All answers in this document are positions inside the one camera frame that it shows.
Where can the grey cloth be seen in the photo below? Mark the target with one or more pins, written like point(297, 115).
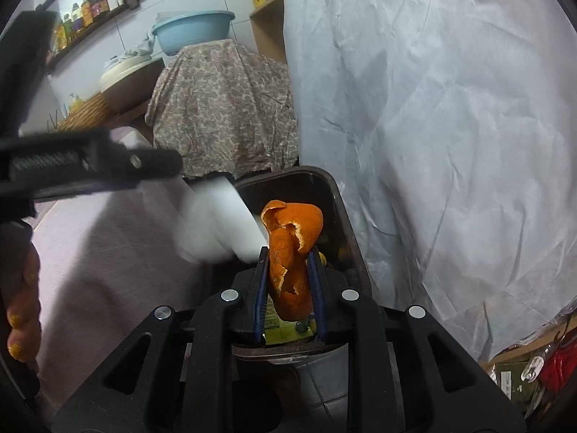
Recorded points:
point(135, 52)

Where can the pink tablecloth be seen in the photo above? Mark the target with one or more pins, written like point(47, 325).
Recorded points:
point(112, 252)

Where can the person's left hand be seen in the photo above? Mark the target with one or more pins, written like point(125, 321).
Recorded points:
point(29, 315)

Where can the wooden shelf unit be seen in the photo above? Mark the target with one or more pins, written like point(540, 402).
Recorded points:
point(268, 31)

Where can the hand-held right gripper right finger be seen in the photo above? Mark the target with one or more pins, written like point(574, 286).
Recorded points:
point(317, 297)

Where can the light blue basin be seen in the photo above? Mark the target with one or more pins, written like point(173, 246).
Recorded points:
point(194, 31)

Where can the orange peel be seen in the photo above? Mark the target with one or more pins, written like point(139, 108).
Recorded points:
point(288, 252)

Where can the white tissue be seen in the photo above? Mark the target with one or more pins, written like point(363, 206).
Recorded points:
point(216, 225)

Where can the row of bottles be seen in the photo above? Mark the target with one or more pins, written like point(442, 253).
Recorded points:
point(90, 11)

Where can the dark trash bin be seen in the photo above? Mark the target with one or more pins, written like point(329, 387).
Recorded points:
point(345, 221)

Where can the yellow spray bottle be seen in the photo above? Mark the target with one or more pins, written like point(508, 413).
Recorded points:
point(75, 103)

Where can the green box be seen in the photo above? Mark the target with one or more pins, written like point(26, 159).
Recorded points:
point(514, 383)

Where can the dark wooden bench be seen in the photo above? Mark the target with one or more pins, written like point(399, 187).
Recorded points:
point(135, 119)

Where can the red bag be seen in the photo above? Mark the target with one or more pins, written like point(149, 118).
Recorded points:
point(561, 365)

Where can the wicker basket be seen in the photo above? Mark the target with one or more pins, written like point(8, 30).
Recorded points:
point(88, 112)

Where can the dark wooden wall shelf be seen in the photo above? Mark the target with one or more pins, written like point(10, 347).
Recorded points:
point(103, 18)

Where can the patterned cloth cover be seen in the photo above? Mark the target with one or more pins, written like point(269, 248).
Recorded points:
point(225, 108)

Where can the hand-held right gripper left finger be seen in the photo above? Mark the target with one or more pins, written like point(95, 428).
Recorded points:
point(260, 306)

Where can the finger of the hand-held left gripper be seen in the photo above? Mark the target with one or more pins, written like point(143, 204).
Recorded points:
point(135, 162)

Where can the white sheet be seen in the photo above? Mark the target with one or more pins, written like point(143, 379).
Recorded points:
point(428, 144)

